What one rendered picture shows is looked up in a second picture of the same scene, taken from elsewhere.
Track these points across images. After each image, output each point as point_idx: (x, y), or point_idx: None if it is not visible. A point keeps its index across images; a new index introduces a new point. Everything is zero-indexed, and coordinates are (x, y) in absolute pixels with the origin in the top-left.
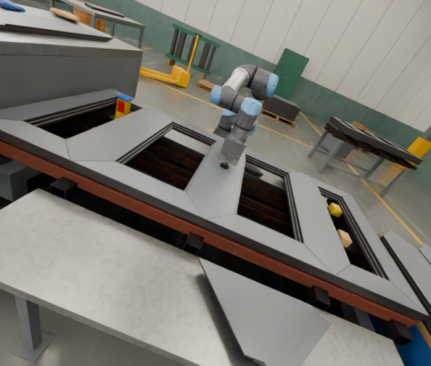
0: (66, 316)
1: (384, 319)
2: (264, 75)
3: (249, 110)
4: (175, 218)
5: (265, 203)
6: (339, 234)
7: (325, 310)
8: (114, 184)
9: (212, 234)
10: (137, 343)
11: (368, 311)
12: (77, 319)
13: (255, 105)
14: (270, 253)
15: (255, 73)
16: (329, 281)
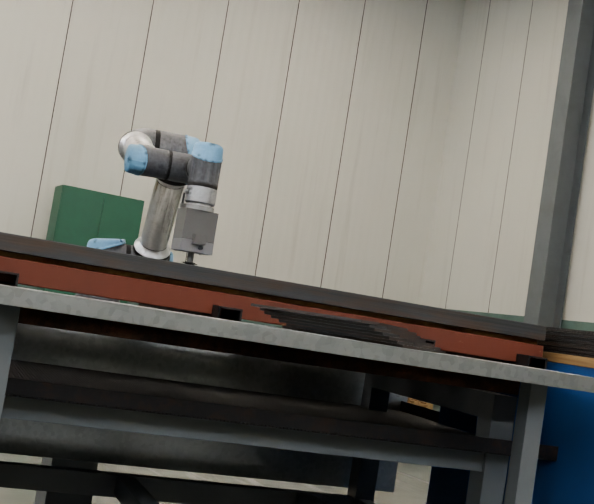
0: (160, 327)
1: (511, 360)
2: (177, 139)
3: (209, 154)
4: (187, 288)
5: (262, 393)
6: None
7: None
8: (84, 256)
9: (246, 297)
10: (251, 336)
11: (486, 353)
12: (175, 325)
13: (216, 146)
14: (332, 299)
15: (159, 138)
16: (419, 319)
